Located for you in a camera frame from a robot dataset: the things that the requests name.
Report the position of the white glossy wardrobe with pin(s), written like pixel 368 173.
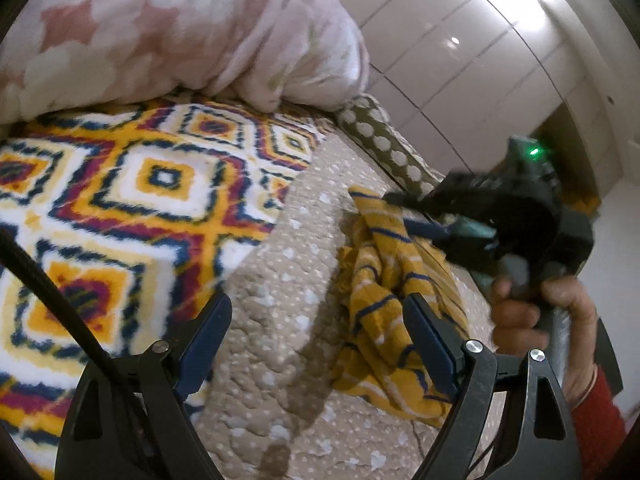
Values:
pixel 450 35

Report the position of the diamond patterned fleece blanket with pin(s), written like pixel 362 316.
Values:
pixel 125 210

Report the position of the pink floral duvet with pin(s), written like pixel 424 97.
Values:
pixel 200 25

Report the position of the olive hedgehog print bolster pillow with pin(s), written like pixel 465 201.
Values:
pixel 385 145

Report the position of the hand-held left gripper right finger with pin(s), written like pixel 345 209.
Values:
pixel 432 355

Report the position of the beige quilted bedspread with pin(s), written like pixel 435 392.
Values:
pixel 300 260

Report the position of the person's right forearm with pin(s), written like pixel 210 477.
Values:
pixel 600 425

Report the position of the yellow striped sweater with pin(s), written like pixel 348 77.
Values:
pixel 370 310

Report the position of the person's right hand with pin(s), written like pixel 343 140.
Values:
pixel 580 320

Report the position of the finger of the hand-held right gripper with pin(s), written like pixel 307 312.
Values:
pixel 415 201
pixel 435 232

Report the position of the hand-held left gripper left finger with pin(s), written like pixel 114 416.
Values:
pixel 197 360

